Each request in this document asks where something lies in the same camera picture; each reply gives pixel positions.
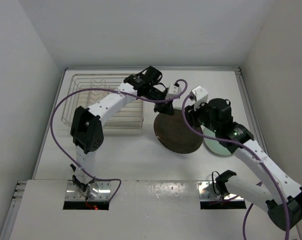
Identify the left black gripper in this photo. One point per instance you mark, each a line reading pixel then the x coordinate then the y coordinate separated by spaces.
pixel 160 107

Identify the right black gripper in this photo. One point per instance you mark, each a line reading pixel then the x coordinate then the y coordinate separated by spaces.
pixel 190 114

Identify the dark brown plate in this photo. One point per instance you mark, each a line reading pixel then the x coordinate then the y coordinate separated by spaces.
pixel 172 132

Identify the green floral plate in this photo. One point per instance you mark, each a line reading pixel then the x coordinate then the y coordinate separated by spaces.
pixel 213 145

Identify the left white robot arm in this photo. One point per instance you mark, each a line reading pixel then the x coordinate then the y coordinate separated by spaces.
pixel 87 124

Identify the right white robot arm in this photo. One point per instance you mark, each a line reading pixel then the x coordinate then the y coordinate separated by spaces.
pixel 280 197

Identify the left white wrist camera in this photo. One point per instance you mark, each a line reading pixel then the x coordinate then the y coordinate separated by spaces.
pixel 173 92

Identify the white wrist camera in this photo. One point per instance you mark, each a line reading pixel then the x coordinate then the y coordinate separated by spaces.
pixel 173 92
pixel 199 95

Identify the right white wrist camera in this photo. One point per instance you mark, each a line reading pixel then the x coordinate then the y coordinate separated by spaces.
pixel 199 95

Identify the wire dish rack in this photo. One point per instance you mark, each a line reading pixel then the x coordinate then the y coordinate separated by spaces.
pixel 127 121

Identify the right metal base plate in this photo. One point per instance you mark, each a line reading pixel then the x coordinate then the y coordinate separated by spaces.
pixel 206 193

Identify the metal base plate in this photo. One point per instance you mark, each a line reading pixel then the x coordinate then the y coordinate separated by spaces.
pixel 206 193
pixel 97 191

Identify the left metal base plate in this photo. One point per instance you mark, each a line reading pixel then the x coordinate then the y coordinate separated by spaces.
pixel 97 191

